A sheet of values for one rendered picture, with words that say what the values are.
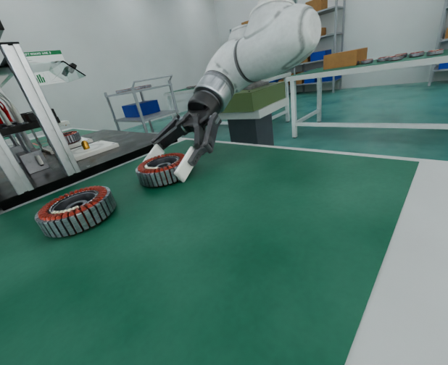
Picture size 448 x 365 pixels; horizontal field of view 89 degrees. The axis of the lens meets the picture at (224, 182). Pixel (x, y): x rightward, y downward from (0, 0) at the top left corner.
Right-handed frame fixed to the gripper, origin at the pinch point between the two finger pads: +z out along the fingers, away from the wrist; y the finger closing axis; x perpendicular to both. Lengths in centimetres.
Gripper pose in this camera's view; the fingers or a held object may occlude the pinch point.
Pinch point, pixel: (164, 167)
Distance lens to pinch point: 50.8
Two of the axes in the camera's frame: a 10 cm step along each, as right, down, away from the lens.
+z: -4.3, 8.2, -3.7
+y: -7.9, -1.4, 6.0
